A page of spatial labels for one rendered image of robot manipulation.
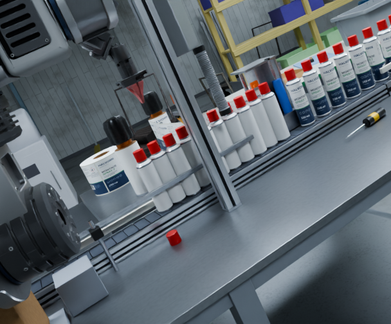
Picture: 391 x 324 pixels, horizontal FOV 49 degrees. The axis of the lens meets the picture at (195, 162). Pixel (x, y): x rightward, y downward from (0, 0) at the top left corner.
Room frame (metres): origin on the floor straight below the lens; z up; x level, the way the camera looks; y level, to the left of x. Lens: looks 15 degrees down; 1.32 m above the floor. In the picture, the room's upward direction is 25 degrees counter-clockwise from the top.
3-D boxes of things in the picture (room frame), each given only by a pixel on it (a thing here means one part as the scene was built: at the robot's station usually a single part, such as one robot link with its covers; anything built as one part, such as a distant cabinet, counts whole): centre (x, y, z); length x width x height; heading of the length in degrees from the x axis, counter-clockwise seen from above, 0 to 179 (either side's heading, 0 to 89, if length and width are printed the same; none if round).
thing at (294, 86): (1.46, -0.42, 0.98); 0.05 x 0.05 x 0.20
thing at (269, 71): (1.53, -0.33, 1.01); 0.14 x 0.13 x 0.26; 109
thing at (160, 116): (1.93, 0.07, 1.04); 0.09 x 0.09 x 0.29
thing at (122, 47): (1.50, 0.08, 1.36); 0.07 x 0.06 x 0.07; 9
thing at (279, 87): (1.50, -0.38, 0.98); 0.03 x 0.03 x 0.17
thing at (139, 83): (1.50, 0.09, 1.23); 0.07 x 0.07 x 0.09; 19
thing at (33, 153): (5.36, 1.87, 0.69); 0.70 x 0.64 x 1.38; 9
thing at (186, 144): (1.33, 0.00, 0.98); 0.05 x 0.05 x 0.20
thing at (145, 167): (1.27, 0.14, 0.98); 0.05 x 0.05 x 0.20
